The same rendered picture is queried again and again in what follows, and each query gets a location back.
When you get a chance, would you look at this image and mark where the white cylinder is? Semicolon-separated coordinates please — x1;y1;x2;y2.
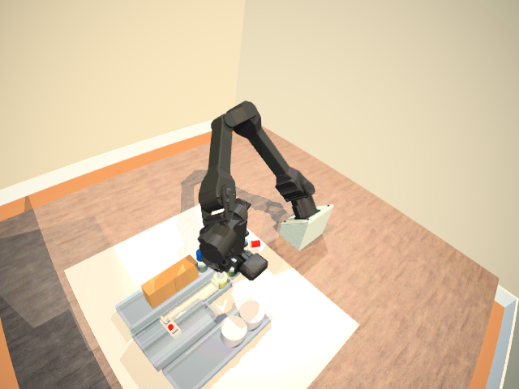
221;316;247;348
238;301;264;331

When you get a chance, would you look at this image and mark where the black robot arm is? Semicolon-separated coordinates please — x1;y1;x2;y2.
197;100;321;274

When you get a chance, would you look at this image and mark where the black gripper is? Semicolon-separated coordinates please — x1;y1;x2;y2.
232;231;268;280

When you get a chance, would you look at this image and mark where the orange box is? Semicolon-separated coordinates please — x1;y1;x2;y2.
166;255;199;293
141;270;176;309

